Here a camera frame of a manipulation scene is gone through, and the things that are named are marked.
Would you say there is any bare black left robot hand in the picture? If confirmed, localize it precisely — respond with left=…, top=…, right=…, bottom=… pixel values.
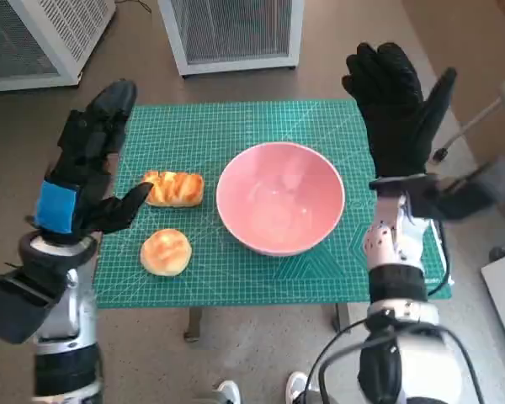
left=29, top=79, right=155, bottom=247

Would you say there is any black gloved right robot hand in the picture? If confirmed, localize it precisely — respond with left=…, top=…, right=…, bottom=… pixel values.
left=341, top=41, right=459, bottom=180

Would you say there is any braided oblong toy bread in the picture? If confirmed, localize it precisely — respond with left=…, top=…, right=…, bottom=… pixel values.
left=141, top=170, right=205, bottom=208

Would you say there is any round toy bread bun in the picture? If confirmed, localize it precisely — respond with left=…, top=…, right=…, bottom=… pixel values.
left=140, top=228, right=194, bottom=278

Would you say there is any pink bowl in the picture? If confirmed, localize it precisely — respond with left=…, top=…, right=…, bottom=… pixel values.
left=215, top=141, right=346, bottom=258

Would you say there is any green cutting mat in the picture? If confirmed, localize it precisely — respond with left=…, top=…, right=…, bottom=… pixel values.
left=93, top=98, right=454, bottom=311

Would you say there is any large white mesh cabinet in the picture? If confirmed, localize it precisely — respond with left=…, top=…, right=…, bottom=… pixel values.
left=0, top=0, right=118, bottom=93

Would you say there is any small white mesh cabinet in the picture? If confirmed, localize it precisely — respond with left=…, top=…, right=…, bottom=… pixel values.
left=157, top=0, right=306, bottom=77

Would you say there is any black metal table leg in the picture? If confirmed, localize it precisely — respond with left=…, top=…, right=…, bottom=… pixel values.
left=183, top=306, right=206, bottom=343
left=334, top=301, right=354, bottom=333

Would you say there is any white shoe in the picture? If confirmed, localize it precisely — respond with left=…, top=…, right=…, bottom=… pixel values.
left=217, top=378, right=243, bottom=404
left=285, top=370, right=314, bottom=404

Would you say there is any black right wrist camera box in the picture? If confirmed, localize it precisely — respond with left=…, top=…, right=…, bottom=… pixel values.
left=407, top=162, right=505, bottom=221

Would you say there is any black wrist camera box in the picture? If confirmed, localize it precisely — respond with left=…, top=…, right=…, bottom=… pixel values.
left=407, top=162, right=505, bottom=221
left=0, top=268, right=68, bottom=346

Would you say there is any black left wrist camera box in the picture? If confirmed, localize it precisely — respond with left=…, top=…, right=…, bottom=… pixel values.
left=0, top=268, right=68, bottom=346

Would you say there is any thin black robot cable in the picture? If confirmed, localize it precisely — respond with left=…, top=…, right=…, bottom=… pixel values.
left=305, top=317, right=369, bottom=404

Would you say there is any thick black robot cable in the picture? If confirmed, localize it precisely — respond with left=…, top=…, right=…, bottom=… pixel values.
left=317, top=327, right=487, bottom=404

